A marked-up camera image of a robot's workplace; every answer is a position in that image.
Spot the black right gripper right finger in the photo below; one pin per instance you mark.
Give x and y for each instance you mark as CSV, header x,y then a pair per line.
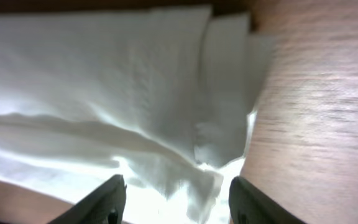
x,y
249,205

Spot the white t-shirt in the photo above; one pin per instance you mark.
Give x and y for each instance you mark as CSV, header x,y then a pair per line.
x,y
166,97

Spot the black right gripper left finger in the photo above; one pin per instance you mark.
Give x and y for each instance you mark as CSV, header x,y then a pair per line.
x,y
104,205

